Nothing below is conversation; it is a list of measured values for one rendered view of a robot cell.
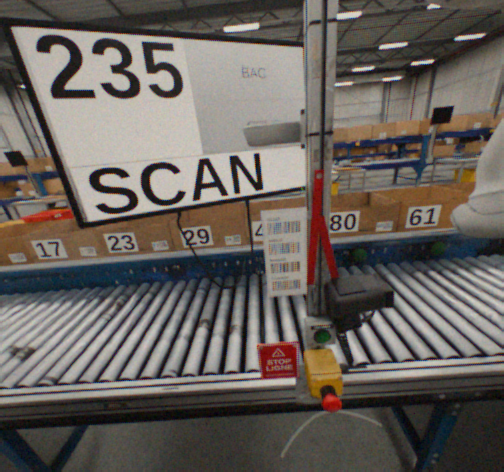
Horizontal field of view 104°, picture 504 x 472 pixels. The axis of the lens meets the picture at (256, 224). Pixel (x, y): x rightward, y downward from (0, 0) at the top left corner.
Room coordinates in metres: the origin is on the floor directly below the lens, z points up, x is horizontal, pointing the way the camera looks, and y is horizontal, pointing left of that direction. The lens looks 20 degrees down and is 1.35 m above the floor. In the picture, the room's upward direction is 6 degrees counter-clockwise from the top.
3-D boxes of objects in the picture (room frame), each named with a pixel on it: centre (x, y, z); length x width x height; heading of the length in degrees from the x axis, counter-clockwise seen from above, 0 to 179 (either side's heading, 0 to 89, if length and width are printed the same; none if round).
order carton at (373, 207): (1.09, -0.53, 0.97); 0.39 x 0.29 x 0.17; 88
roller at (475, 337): (0.63, -0.67, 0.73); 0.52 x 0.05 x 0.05; 178
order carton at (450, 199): (1.08, -0.92, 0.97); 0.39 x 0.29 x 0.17; 88
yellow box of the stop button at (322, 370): (0.31, -0.16, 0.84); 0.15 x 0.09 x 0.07; 88
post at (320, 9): (0.37, -0.12, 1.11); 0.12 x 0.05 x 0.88; 88
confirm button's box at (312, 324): (0.34, -0.12, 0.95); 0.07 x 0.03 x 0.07; 88
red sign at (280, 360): (0.35, -0.05, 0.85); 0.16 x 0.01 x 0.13; 88
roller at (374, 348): (0.64, -0.34, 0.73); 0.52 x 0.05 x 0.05; 178
